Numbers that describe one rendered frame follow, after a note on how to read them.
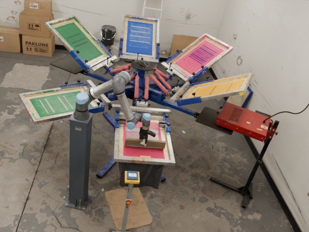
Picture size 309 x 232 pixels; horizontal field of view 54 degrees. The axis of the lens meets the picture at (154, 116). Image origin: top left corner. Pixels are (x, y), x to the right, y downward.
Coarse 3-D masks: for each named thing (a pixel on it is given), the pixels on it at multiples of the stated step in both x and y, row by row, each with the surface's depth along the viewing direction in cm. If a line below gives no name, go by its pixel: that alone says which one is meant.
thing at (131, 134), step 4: (140, 124) 337; (124, 128) 326; (124, 132) 320; (128, 132) 321; (132, 132) 323; (136, 132) 324; (124, 136) 314; (128, 136) 315; (132, 136) 316; (136, 136) 318; (124, 140) 309; (124, 144) 304; (124, 148) 298; (128, 148) 299; (124, 152) 293; (128, 152) 294; (132, 152) 295; (136, 152) 296; (140, 152) 297; (128, 156) 290; (132, 156) 291; (136, 156) 292
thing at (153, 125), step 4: (152, 124) 341; (156, 124) 342; (152, 128) 334; (156, 128) 335; (148, 136) 321; (152, 136) 322; (156, 136) 323; (160, 136) 325; (160, 140) 318; (144, 152) 298; (148, 152) 299; (152, 152) 300; (156, 152) 301; (160, 152) 302; (152, 156) 295; (156, 156) 296; (160, 156) 298; (164, 156) 298
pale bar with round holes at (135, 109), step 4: (112, 104) 345; (116, 104) 346; (112, 108) 344; (116, 108) 344; (120, 108) 344; (132, 108) 346; (136, 108) 347; (140, 108) 348; (144, 108) 350; (148, 108) 351; (152, 108) 353; (156, 108) 354; (140, 112) 350; (144, 112) 350; (148, 112) 351; (152, 112) 351; (156, 112) 352; (160, 112) 352; (164, 112) 356; (168, 112) 353
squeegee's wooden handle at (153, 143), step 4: (128, 140) 296; (132, 140) 296; (136, 140) 296; (140, 140) 297; (148, 140) 299; (152, 140) 300; (156, 140) 301; (128, 144) 299; (132, 144) 299; (136, 144) 299; (140, 144) 300; (148, 144) 300; (152, 144) 301; (156, 144) 301; (160, 144) 301; (164, 144) 302
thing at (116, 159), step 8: (120, 112) 344; (160, 120) 350; (168, 136) 321; (168, 144) 309; (120, 160) 280; (128, 160) 281; (136, 160) 281; (144, 160) 283; (152, 160) 285; (160, 160) 287; (168, 160) 289
